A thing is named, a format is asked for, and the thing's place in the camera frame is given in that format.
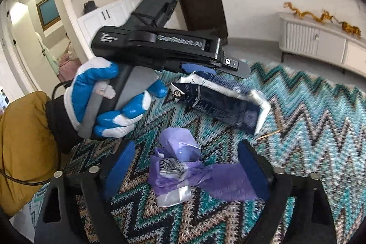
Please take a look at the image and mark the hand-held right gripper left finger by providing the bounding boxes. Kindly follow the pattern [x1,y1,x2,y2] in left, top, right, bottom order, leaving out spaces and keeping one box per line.
[34,140,137,244]

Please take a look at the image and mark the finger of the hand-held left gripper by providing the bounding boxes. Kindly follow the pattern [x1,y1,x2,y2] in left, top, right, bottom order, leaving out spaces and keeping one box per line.
[211,38,253,80]
[178,62,248,95]

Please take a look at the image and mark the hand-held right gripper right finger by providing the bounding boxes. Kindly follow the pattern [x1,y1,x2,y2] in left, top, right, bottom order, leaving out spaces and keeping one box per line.
[237,139,338,244]

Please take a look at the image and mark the purple plastic wrapper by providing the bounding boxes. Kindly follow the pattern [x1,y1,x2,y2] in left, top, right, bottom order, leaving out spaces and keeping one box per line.
[148,127,259,202]

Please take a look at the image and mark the dark blue snack packet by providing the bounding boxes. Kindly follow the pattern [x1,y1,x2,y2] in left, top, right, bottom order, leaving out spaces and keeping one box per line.
[171,71,272,136]

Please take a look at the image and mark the person's left forearm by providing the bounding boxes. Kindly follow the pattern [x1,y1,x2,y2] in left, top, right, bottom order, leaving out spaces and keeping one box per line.
[0,91,84,218]

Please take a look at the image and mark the person's left hand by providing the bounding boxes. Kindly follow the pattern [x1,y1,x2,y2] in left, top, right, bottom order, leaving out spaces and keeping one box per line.
[63,56,168,140]

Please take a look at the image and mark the wooden toothpick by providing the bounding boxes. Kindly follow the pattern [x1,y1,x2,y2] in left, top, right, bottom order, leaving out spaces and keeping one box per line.
[256,129,281,140]

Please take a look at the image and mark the white base cupboards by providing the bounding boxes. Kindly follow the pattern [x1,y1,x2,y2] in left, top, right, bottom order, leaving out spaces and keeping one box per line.
[76,0,147,62]

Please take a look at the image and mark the silver foil wrapper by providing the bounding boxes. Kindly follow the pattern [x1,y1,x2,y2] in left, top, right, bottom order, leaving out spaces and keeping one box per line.
[156,158,193,208]

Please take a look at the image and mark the black bag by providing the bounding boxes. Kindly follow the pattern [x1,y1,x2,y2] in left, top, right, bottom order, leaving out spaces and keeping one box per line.
[83,0,98,14]

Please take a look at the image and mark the teal zigzag knitted blanket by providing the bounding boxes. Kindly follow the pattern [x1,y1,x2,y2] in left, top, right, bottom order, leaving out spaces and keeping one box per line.
[29,60,366,244]

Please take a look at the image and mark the pink cloth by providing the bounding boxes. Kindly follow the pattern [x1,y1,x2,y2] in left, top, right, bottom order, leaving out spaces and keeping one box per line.
[58,34,81,82]

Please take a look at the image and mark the long amber dragon ornament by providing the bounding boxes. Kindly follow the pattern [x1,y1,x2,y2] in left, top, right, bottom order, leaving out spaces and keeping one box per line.
[283,2,336,24]

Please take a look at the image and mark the white television cabinet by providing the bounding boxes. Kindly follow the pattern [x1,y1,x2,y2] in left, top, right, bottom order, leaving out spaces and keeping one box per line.
[279,12,366,78]

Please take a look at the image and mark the short amber dragon ornament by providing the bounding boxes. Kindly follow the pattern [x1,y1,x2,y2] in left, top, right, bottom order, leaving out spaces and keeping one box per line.
[340,21,363,39]

